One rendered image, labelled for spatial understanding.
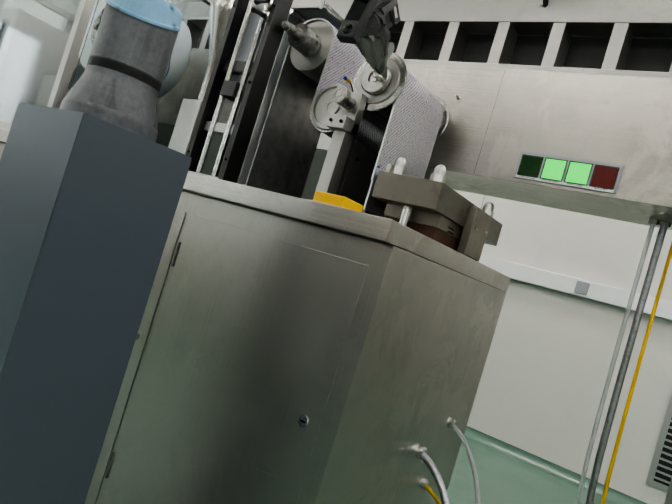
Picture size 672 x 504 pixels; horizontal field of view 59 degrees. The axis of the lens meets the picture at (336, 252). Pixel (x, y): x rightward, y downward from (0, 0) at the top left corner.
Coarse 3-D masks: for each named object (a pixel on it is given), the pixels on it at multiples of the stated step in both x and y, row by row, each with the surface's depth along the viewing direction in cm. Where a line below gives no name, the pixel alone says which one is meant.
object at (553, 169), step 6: (546, 162) 149; (552, 162) 149; (558, 162) 148; (564, 162) 147; (546, 168) 149; (552, 168) 148; (558, 168) 148; (564, 168) 147; (546, 174) 149; (552, 174) 148; (558, 174) 147
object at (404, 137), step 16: (400, 112) 142; (400, 128) 143; (416, 128) 149; (384, 144) 139; (400, 144) 145; (416, 144) 151; (432, 144) 158; (384, 160) 141; (416, 160) 153; (416, 176) 155
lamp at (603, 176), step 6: (600, 168) 142; (606, 168) 141; (612, 168) 141; (594, 174) 143; (600, 174) 142; (606, 174) 141; (612, 174) 140; (594, 180) 142; (600, 180) 142; (606, 180) 141; (612, 180) 140; (600, 186) 141; (606, 186) 141; (612, 186) 140
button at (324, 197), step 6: (318, 192) 112; (324, 192) 112; (318, 198) 112; (324, 198) 111; (330, 198) 110; (336, 198) 110; (342, 198) 109; (348, 198) 110; (336, 204) 109; (342, 204) 109; (348, 204) 110; (354, 204) 112; (360, 204) 114; (354, 210) 112; (360, 210) 114
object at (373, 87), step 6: (366, 72) 142; (372, 72) 142; (384, 72) 139; (390, 72) 140; (366, 78) 142; (372, 78) 141; (384, 78) 139; (390, 78) 140; (366, 84) 142; (372, 84) 141; (378, 84) 140; (384, 84) 139; (366, 90) 141; (372, 90) 140; (378, 90) 140; (384, 90) 140
